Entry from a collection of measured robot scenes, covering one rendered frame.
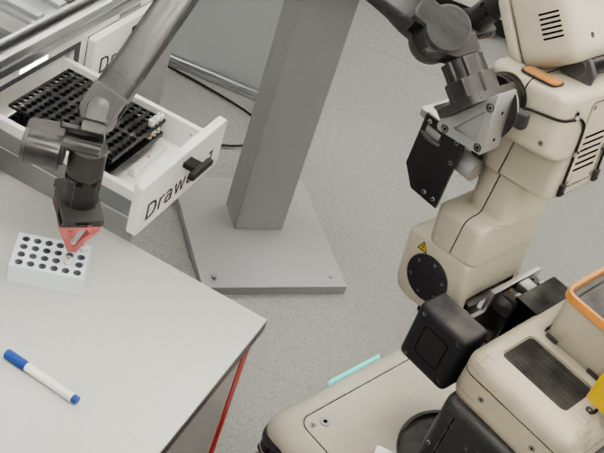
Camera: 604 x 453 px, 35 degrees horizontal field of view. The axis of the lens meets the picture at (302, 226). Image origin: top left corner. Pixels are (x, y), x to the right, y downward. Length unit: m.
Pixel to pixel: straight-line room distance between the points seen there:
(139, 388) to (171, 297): 0.21
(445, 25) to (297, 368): 1.35
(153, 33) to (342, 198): 1.87
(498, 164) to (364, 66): 2.34
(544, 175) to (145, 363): 0.77
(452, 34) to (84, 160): 0.61
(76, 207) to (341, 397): 0.97
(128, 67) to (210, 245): 1.45
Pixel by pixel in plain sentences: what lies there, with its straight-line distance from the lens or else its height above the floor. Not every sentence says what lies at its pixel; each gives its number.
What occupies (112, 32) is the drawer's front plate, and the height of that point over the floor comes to 0.92.
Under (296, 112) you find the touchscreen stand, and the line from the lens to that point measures 2.75.
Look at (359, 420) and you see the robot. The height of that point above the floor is 0.28.
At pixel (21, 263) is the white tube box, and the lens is 1.66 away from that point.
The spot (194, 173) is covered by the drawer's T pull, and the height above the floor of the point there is 0.91.
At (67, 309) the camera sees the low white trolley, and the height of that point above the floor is 0.76.
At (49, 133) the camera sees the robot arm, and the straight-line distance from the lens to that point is 1.52.
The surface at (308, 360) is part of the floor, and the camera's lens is 2.73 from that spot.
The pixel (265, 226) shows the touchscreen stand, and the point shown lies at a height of 0.06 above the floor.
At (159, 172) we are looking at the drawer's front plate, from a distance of 1.67.
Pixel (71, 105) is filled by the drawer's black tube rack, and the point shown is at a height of 0.90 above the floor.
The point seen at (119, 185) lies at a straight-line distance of 1.68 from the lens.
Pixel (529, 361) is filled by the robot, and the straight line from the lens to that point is 1.78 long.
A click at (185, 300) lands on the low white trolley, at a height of 0.76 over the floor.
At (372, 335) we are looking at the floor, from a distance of 2.87.
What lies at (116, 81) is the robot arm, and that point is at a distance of 1.52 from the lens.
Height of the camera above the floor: 1.94
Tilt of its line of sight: 38 degrees down
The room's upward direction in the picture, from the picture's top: 20 degrees clockwise
